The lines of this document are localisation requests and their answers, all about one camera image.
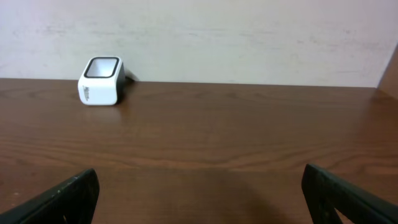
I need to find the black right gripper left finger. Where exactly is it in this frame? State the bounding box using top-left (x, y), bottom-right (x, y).
top-left (1, 169), bottom-right (100, 224)

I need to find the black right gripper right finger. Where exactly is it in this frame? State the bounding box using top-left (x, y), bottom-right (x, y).
top-left (301, 164), bottom-right (397, 224)

